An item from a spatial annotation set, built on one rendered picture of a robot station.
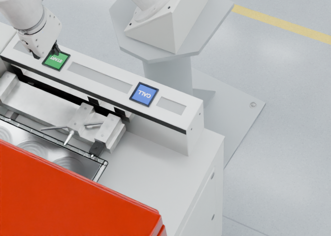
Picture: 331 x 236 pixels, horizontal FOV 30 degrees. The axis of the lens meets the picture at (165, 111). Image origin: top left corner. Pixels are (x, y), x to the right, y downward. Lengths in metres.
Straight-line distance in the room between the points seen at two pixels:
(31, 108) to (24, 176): 1.18
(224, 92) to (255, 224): 0.60
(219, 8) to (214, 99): 0.83
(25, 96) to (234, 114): 1.14
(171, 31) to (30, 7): 0.47
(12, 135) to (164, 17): 0.50
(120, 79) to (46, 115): 0.23
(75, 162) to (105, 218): 1.08
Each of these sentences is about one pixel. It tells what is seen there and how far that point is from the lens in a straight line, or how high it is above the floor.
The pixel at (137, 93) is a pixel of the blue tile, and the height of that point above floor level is 0.96.
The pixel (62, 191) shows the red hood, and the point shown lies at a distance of 0.49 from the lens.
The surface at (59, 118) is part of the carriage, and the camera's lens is 1.64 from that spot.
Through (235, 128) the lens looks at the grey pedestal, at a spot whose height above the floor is 0.01.
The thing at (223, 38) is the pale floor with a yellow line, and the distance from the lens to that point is 2.84.
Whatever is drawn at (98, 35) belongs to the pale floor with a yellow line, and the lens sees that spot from 2.90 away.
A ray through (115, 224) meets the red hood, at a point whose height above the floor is 1.82.
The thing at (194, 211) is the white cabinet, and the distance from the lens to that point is 1.63.
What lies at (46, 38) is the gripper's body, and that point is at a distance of 1.50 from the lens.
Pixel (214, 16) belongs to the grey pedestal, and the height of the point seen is 0.82.
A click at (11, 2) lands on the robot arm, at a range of 1.34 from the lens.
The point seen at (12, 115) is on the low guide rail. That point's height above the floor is 0.85.
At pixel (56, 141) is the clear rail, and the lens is 1.58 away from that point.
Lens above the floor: 2.25
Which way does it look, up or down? 59 degrees down
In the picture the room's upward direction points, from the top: 8 degrees counter-clockwise
